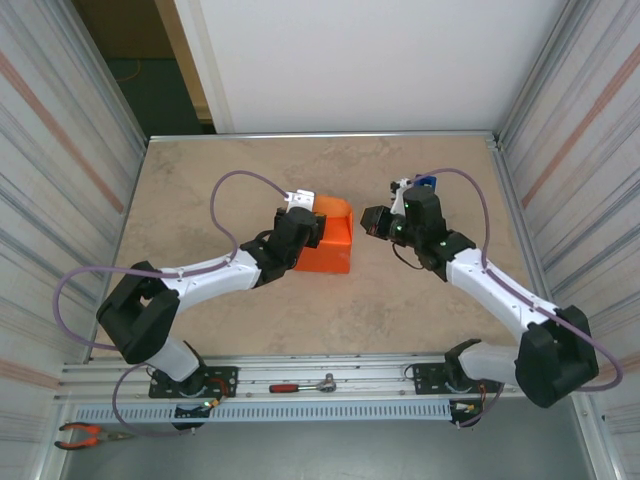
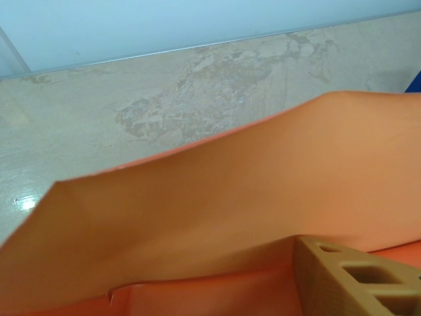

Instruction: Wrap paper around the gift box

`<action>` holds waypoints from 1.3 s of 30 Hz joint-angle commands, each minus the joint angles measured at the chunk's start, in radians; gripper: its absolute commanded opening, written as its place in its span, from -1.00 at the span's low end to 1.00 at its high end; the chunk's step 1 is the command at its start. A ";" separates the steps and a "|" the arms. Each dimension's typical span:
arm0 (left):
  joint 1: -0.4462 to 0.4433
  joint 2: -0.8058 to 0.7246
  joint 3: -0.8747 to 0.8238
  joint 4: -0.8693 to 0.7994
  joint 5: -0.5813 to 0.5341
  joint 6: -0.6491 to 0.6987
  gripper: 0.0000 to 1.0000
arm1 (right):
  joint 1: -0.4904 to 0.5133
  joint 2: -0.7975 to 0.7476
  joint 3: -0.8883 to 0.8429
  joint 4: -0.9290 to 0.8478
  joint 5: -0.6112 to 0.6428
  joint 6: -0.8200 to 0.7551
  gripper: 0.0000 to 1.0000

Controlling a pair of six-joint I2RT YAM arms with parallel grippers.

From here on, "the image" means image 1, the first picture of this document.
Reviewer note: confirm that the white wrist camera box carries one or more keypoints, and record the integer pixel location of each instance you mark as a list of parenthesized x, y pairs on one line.
[(399, 197), (300, 200)]

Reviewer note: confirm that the white door frame post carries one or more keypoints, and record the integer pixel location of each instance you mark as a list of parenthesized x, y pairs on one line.
[(205, 65)]

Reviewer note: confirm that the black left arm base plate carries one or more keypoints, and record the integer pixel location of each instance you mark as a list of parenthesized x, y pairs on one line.
[(225, 375)]

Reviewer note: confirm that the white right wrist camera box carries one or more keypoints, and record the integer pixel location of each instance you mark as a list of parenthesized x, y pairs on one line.
[(399, 197)]

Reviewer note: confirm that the blue tape dispenser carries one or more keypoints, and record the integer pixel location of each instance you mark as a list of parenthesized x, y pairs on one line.
[(427, 181)]

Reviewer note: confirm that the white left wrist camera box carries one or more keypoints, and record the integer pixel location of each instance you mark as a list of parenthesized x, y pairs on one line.
[(300, 200)]

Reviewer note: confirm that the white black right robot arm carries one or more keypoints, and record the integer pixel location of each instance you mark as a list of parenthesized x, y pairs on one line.
[(555, 360)]

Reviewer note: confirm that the orange wrapping paper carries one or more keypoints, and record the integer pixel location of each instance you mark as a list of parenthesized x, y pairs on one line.
[(330, 255)]

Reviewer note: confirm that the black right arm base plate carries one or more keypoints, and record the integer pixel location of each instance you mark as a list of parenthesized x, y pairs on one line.
[(430, 375)]

